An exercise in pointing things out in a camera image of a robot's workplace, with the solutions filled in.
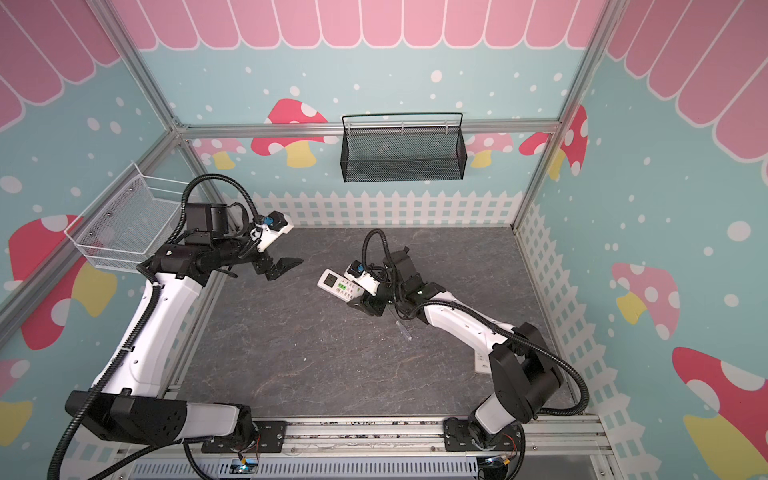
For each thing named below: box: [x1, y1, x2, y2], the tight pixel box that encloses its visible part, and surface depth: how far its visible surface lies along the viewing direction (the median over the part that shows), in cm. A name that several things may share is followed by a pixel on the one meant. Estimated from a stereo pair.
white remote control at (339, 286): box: [317, 268, 365, 303], surface depth 80 cm
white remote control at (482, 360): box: [474, 348, 491, 373], surface depth 87 cm
